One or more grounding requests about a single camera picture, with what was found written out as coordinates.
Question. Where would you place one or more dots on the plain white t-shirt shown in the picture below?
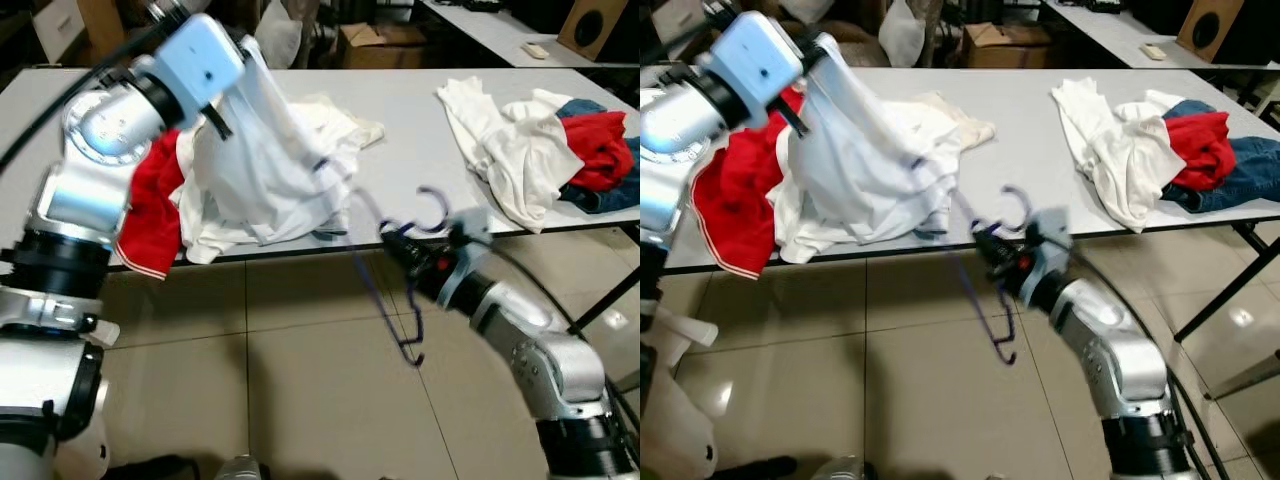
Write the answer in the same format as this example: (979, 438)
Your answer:
(860, 160)
(260, 160)

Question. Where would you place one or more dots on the lilac plastic clothes hanger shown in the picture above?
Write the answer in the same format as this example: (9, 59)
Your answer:
(445, 210)
(1027, 208)

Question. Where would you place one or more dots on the grey left robot foot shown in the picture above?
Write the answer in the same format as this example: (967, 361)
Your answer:
(845, 468)
(240, 468)

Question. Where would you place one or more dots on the blue denim jacket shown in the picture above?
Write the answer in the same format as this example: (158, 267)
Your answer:
(1255, 170)
(610, 195)

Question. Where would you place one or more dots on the brown cardboard box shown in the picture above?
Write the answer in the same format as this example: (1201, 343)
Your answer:
(380, 50)
(1005, 48)

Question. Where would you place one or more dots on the white short-sleeved shirt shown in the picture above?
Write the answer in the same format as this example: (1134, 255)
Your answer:
(1120, 160)
(510, 160)

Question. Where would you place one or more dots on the wooden speaker box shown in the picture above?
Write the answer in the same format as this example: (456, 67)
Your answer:
(590, 30)
(1205, 30)

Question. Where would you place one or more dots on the red garment with white trim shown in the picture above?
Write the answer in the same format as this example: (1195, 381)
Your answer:
(735, 200)
(150, 210)

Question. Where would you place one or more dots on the large white table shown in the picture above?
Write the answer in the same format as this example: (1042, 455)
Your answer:
(400, 100)
(1020, 120)

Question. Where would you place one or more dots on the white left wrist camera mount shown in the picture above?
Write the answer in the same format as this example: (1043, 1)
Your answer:
(755, 55)
(200, 60)

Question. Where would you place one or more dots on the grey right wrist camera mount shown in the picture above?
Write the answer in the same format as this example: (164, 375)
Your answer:
(465, 250)
(1052, 245)

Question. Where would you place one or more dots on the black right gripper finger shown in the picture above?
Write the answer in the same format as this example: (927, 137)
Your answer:
(990, 255)
(990, 233)
(400, 233)
(401, 256)

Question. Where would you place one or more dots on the red knit top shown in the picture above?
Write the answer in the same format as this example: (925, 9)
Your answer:
(600, 150)
(1205, 150)

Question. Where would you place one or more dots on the grey-white office table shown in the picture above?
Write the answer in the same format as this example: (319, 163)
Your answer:
(480, 25)
(1110, 25)

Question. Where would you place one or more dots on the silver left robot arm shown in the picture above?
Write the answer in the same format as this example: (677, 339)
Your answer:
(680, 130)
(90, 140)

